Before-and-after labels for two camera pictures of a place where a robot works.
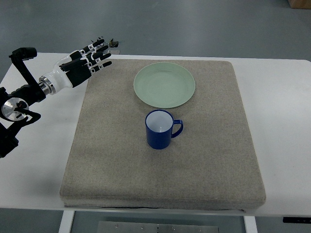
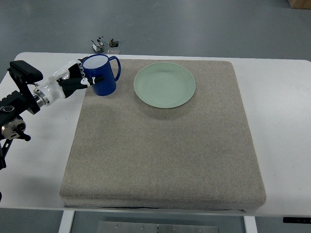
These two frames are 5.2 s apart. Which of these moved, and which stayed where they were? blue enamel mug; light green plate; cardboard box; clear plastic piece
Moved: blue enamel mug
Stayed: light green plate; clear plastic piece; cardboard box
